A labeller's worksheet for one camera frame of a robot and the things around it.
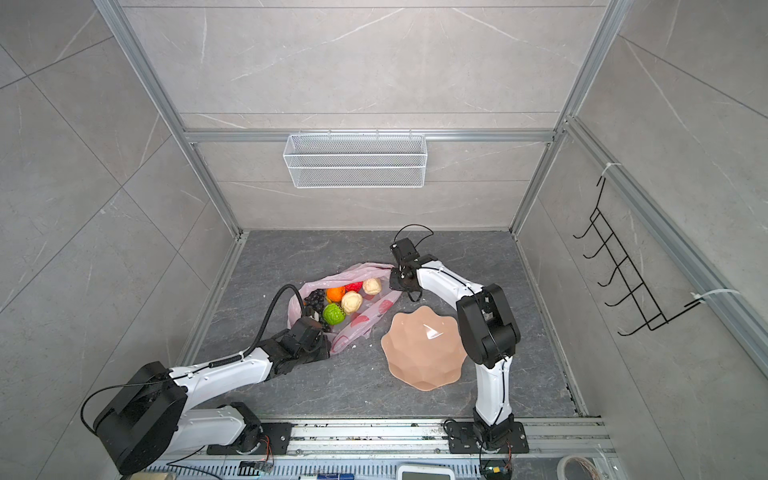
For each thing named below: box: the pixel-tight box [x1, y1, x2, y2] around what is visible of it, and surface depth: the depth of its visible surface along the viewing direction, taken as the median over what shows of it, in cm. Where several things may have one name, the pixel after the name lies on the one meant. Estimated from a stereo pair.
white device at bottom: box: [397, 465, 456, 480], surface depth 67 cm
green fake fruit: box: [322, 303, 346, 326], surface depth 92 cm
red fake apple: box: [345, 281, 363, 293], surface depth 100 cm
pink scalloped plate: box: [381, 306, 467, 391], surface depth 88 cm
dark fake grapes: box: [303, 289, 326, 322], surface depth 97 cm
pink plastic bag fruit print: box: [288, 263, 401, 355], surface depth 92 cm
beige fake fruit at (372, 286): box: [362, 278, 382, 296], surface depth 100 cm
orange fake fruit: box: [326, 286, 346, 303], surface depth 97 cm
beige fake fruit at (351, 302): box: [341, 290, 363, 314], surface depth 95 cm
